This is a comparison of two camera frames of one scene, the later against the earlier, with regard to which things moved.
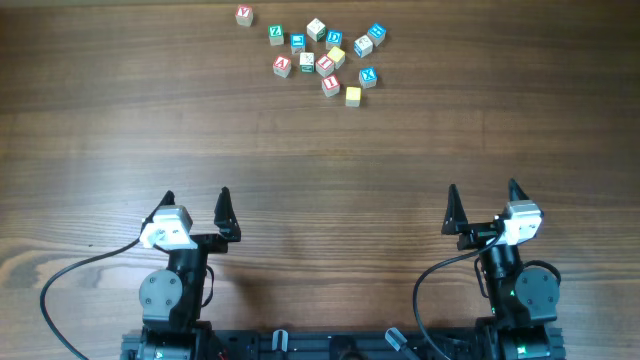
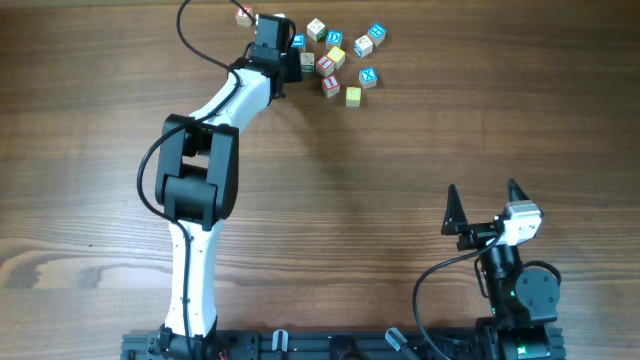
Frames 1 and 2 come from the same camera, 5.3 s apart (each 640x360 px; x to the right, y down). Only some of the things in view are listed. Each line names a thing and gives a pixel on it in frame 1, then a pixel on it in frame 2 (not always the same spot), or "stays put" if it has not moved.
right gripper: (456, 223) stays put
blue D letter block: (334, 38) stays put
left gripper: (223, 219) to (295, 73)
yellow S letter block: (353, 96) stays put
